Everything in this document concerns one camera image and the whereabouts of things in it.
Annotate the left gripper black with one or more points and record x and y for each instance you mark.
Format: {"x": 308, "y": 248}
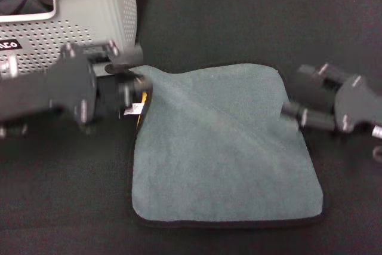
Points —
{"x": 59, "y": 90}

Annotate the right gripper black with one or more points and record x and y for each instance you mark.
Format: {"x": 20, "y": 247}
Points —
{"x": 361, "y": 102}

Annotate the grey perforated plastic storage basket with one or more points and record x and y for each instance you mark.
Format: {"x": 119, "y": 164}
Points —
{"x": 89, "y": 19}

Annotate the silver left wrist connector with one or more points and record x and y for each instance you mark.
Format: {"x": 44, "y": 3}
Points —
{"x": 10, "y": 65}

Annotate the black tablecloth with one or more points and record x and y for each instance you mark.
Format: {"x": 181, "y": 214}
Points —
{"x": 74, "y": 192}

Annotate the grey towel with black trim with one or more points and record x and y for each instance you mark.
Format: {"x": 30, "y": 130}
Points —
{"x": 215, "y": 147}

